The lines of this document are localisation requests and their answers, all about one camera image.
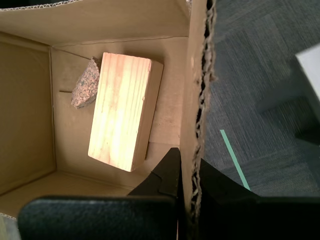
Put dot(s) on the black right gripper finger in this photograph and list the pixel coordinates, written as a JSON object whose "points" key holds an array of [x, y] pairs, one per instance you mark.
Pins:
{"points": [[100, 217], [262, 217]]}

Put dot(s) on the light wooden block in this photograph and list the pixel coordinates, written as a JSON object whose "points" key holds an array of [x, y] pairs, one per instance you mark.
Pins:
{"points": [[120, 112]]}

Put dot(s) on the brown cardboard box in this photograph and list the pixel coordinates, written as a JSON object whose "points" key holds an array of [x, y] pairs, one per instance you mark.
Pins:
{"points": [[27, 112]]}

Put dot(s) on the speckled beige rock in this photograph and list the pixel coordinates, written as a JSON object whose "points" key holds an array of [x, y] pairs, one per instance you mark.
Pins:
{"points": [[85, 85]]}

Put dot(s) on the teal floor tape line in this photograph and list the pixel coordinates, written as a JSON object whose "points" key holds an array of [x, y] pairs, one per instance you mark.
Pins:
{"points": [[235, 160]]}

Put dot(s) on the white grey furniture piece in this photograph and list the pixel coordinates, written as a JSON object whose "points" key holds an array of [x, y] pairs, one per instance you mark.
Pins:
{"points": [[310, 70]]}

